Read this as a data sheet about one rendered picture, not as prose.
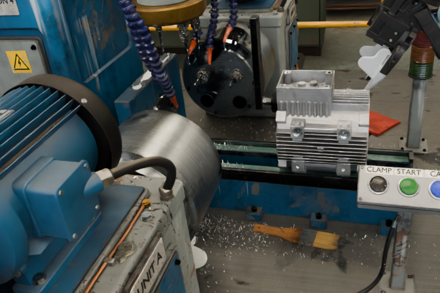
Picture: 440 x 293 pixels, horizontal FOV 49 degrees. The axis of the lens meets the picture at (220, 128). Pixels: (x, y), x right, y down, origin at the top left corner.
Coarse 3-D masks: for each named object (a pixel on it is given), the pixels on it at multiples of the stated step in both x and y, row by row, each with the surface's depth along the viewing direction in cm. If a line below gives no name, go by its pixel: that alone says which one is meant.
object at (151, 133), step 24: (144, 120) 94; (168, 120) 95; (144, 144) 87; (168, 144) 89; (192, 144) 93; (144, 168) 83; (192, 168) 89; (216, 168) 97; (192, 192) 86; (192, 216) 88
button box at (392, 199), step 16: (368, 176) 86; (384, 176) 86; (400, 176) 85; (416, 176) 84; (432, 176) 83; (368, 192) 85; (384, 192) 84; (400, 192) 84; (416, 192) 83; (368, 208) 89; (384, 208) 86; (400, 208) 85; (416, 208) 83; (432, 208) 82
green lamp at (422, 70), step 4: (412, 64) 129; (416, 64) 128; (420, 64) 127; (424, 64) 127; (428, 64) 127; (432, 64) 127; (412, 68) 129; (416, 68) 128; (420, 68) 127; (424, 68) 127; (428, 68) 127; (432, 68) 128; (412, 72) 129; (416, 72) 128; (420, 72) 128; (424, 72) 128; (428, 72) 128; (432, 72) 129; (412, 76) 130; (416, 76) 129; (420, 76) 128; (424, 76) 128; (428, 76) 128
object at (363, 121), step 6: (276, 114) 108; (282, 114) 107; (360, 114) 103; (366, 114) 102; (276, 120) 107; (282, 120) 107; (360, 120) 102; (366, 120) 102; (360, 126) 104; (366, 126) 103; (282, 162) 113; (288, 162) 115
